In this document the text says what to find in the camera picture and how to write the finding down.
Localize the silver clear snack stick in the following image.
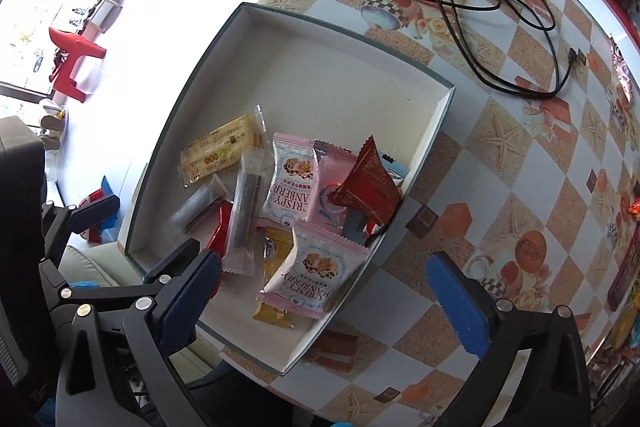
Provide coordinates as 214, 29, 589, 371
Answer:
222, 147, 266, 277

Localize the gold snack bar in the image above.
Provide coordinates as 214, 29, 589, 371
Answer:
252, 225, 298, 331

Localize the yellow clear cracker packet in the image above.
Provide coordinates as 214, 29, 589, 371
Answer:
180, 104, 269, 187

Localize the pink crispy cranberry packet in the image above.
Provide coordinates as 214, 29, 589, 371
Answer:
258, 221, 370, 320

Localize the white pink cookie packet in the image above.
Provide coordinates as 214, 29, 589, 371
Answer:
258, 132, 314, 229

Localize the mauve pink snack bar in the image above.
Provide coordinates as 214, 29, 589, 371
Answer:
306, 140, 357, 235

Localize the light blue snack bar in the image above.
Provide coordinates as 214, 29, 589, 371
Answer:
378, 152, 409, 187

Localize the small red snack packet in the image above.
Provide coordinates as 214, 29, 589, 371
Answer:
329, 135, 401, 227

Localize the white shallow cardboard box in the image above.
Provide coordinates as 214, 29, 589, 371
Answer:
124, 3, 456, 375

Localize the long red snack bar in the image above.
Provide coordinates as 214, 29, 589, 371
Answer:
206, 199, 233, 258

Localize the red plastic stool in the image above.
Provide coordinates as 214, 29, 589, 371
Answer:
49, 27, 106, 103

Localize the pink patterned snack bag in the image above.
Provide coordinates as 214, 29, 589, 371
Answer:
608, 36, 634, 105

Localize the black charger cable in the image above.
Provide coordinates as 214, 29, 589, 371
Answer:
382, 0, 587, 101

